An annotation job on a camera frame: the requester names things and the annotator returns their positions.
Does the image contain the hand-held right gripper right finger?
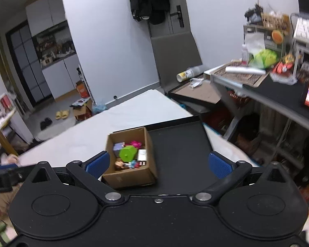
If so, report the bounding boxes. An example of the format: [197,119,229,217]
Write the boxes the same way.
[193,151,289,207]

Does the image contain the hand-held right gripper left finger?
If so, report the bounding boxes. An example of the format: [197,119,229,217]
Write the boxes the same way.
[29,151,124,204]

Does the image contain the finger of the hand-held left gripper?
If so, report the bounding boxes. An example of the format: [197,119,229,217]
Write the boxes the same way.
[0,163,24,181]

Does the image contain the green toy block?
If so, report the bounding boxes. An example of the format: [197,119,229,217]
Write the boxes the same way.
[119,145,138,162]

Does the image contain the black tray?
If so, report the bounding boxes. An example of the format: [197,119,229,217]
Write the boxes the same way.
[142,120,256,197]

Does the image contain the white charger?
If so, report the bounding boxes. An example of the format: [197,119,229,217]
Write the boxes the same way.
[137,149,147,166]

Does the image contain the person's khaki trousers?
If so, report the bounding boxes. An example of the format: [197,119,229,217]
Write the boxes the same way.
[0,191,19,212]

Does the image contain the small red-haired doll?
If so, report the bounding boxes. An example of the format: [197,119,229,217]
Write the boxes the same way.
[114,159,131,171]

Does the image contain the purple toy block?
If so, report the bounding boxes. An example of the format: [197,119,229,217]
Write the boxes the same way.
[112,142,126,158]

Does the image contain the wooden side table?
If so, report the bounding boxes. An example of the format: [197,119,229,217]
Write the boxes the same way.
[0,107,19,158]

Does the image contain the white round floor mat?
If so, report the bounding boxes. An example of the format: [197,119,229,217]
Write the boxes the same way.
[33,118,76,141]

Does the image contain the cardboard box with papers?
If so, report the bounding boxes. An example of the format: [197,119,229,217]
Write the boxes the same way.
[72,98,94,122]

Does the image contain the blue plastic bag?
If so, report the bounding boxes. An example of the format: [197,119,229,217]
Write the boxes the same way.
[92,98,107,114]

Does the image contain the red book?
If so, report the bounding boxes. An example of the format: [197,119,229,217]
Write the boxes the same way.
[0,95,12,110]

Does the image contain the orange box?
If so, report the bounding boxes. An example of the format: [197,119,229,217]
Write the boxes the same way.
[75,81,90,99]

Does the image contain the black framed brown board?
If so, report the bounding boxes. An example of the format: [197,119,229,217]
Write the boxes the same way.
[168,82,222,106]

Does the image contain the grey desk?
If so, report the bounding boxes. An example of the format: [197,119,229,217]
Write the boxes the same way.
[203,61,309,146]

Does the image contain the silver roll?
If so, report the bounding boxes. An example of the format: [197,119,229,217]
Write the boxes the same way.
[225,66,266,76]

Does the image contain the black glass sliding door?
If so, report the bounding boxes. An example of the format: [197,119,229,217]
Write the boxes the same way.
[5,20,54,106]

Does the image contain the white bottle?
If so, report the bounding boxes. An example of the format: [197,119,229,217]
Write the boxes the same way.
[241,43,249,65]

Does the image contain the grey leaning board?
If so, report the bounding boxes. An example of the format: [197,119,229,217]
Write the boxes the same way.
[150,30,203,88]

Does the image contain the green plastic bag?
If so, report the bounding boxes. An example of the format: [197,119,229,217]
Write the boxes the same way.
[249,48,279,69]

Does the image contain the red snack packet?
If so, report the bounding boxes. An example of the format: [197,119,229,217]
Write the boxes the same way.
[272,60,294,76]

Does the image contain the grey desktop shelf unit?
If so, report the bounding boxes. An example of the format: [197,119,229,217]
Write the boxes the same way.
[243,12,292,55]

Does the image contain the dark grey door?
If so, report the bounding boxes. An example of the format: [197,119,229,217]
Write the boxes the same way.
[146,0,189,40]

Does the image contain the white cabinet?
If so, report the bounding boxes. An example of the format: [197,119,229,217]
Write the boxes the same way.
[25,0,81,101]

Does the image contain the white keyboard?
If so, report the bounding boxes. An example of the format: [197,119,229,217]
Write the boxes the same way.
[293,17,309,45]

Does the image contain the hanging black jackets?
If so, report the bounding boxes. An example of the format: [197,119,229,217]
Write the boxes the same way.
[128,0,171,25]

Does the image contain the black door handle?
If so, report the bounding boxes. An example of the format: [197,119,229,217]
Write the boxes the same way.
[176,5,184,28]

